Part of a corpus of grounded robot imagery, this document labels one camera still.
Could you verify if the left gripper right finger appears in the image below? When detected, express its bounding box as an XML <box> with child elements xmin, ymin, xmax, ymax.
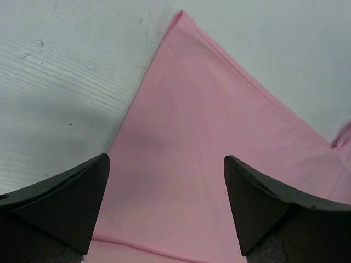
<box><xmin>224</xmin><ymin>156</ymin><xmax>350</xmax><ymax>262</ymax></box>

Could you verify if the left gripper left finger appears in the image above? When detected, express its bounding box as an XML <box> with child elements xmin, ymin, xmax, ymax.
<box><xmin>1</xmin><ymin>153</ymin><xmax>110</xmax><ymax>262</ymax></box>

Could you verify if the pink t shirt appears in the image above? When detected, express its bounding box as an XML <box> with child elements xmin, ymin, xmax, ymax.
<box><xmin>85</xmin><ymin>11</ymin><xmax>350</xmax><ymax>262</ymax></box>

